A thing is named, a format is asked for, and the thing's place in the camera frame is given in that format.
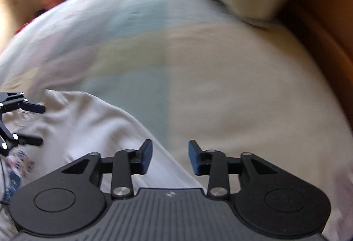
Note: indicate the white printed t-shirt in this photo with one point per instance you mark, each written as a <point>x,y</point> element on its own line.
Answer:
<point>82,125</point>

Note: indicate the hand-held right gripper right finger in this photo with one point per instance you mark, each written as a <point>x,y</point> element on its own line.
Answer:
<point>193,157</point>

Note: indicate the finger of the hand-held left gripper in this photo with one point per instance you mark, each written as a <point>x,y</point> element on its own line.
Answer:
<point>27,141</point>
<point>33,108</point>

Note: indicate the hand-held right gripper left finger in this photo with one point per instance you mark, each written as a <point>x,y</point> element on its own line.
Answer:
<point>147,157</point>

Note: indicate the wooden bed frame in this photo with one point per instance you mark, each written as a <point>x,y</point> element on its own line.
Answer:
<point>328,23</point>

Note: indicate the pastel patchwork bed sheet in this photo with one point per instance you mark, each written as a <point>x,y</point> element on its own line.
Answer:
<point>209,78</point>

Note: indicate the red item behind bed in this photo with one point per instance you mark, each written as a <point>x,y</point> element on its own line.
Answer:
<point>22,27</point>

